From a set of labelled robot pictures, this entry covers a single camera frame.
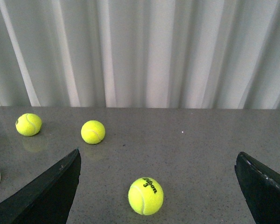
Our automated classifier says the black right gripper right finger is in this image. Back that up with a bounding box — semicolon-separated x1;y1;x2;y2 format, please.
235;152;280;224

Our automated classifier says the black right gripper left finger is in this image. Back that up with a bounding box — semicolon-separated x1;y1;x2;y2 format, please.
0;149;81;224

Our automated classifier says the tennis ball with black logo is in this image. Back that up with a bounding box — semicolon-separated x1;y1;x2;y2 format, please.
15;113;42;136

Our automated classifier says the plain yellow tennis ball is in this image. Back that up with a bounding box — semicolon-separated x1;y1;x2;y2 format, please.
81;120;105;144

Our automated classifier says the Wilson 3 tennis ball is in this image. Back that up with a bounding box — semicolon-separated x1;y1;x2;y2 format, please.
128;177;164;216

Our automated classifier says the white pleated curtain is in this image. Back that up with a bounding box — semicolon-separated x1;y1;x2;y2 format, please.
0;0;280;109

